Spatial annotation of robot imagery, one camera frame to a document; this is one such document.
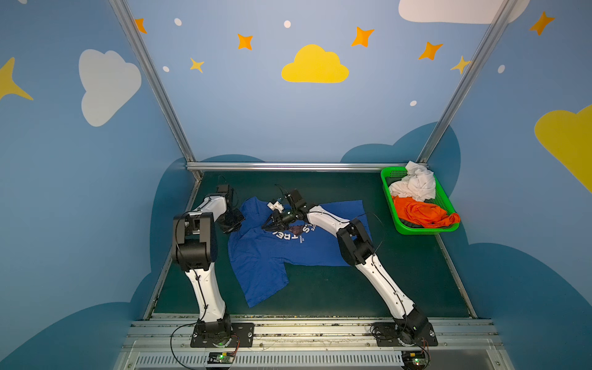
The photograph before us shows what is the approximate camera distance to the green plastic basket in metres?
0.94

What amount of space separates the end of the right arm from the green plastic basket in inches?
15.6

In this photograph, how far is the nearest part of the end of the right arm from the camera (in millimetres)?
900

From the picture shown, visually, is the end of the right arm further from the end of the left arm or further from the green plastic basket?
the green plastic basket
